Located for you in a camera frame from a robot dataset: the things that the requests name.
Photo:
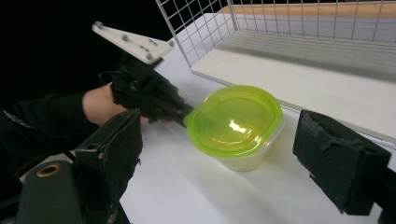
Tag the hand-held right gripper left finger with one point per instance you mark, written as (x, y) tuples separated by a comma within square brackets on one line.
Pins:
[(109, 161)]

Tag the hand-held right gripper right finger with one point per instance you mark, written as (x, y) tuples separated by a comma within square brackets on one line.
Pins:
[(339, 161)]

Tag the clear container with green lid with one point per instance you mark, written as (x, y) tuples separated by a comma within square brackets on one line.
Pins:
[(233, 121)]

